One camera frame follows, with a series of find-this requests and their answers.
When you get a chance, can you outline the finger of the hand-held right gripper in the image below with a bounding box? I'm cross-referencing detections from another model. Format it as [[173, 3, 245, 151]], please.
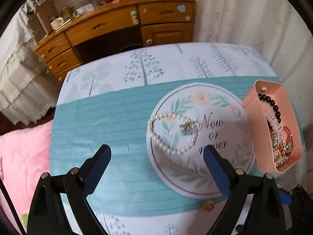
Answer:
[[279, 188, 294, 205]]

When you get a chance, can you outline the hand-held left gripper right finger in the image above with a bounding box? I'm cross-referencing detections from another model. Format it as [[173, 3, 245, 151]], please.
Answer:
[[203, 145, 285, 235]]

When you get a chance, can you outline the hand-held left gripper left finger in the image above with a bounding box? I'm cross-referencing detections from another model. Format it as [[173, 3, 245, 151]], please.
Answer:
[[27, 144, 112, 235]]

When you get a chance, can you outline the gold chain bracelet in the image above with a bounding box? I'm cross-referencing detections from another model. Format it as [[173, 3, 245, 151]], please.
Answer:
[[269, 130, 292, 170]]

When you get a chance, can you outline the red bead bracelet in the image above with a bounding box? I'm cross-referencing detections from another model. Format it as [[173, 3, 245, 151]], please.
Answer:
[[279, 126, 294, 157]]

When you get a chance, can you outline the pink plastic tray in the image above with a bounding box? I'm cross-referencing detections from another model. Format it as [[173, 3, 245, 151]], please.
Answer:
[[242, 79, 304, 174]]

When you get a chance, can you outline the pearl bracelet with flower charm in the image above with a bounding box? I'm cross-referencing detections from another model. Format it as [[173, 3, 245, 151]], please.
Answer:
[[147, 112, 200, 154]]

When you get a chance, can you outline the white watch band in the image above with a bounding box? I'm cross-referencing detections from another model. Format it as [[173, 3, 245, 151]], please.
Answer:
[[265, 110, 284, 138]]

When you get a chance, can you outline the black bead bracelet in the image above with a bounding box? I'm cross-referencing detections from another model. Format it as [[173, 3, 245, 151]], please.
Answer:
[[258, 93, 282, 124]]

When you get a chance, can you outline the tree print tablecloth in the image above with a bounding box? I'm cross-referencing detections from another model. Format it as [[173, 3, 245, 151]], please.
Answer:
[[49, 42, 307, 235]]

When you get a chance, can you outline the pink blanket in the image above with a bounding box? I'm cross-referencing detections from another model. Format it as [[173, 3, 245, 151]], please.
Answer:
[[0, 121, 74, 235]]

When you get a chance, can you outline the cream lace cover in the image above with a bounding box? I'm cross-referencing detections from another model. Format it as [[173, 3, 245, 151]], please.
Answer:
[[0, 0, 62, 126]]

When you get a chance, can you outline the wooden desk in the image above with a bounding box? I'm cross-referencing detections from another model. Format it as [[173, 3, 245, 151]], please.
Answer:
[[33, 0, 196, 82]]

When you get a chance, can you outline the cream mug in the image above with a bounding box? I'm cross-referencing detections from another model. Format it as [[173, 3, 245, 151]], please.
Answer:
[[50, 17, 63, 29]]

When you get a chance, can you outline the white floral curtain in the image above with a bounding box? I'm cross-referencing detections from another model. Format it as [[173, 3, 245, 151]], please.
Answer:
[[191, 0, 305, 84]]

